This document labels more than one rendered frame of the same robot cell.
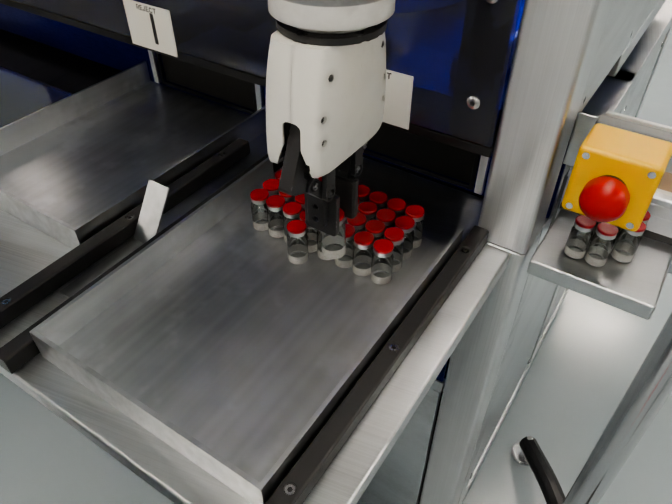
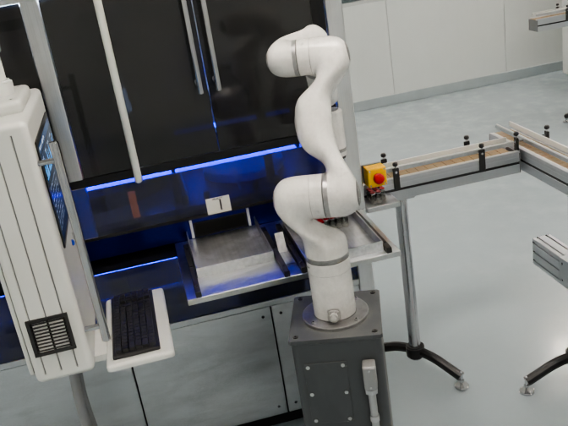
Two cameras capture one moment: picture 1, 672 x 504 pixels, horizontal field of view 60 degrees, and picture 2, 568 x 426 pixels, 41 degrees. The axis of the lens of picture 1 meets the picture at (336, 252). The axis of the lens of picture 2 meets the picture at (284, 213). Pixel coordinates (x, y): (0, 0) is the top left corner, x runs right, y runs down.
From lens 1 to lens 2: 226 cm
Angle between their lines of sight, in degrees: 41
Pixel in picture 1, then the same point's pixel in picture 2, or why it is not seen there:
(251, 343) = not seen: hidden behind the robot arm
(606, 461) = (411, 292)
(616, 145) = (373, 167)
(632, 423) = (409, 266)
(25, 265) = (265, 269)
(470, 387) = (368, 271)
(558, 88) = (357, 160)
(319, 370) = (360, 238)
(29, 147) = (199, 264)
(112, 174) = (241, 252)
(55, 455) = not seen: outside the picture
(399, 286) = (352, 224)
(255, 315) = not seen: hidden behind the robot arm
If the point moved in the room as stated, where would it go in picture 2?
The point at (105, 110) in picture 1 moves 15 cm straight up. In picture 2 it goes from (196, 249) to (188, 210)
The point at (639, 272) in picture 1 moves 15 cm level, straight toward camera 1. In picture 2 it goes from (390, 199) to (401, 212)
